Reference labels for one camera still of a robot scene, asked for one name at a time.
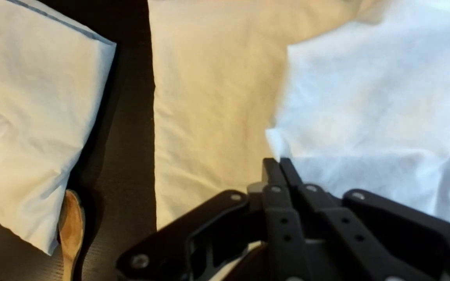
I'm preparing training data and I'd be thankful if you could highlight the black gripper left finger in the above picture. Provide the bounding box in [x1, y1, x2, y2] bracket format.
[114, 157, 309, 281]

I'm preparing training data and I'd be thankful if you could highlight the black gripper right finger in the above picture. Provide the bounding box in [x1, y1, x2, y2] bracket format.
[278, 157, 450, 281]

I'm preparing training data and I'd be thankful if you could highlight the white towel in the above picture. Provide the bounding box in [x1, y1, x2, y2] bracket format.
[145, 0, 450, 233]

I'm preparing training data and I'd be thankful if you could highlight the wooden spoon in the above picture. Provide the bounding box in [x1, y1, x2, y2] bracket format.
[57, 188, 87, 281]

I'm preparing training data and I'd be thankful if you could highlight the folded white cloth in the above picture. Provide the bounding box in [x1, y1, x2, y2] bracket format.
[0, 0, 118, 256]

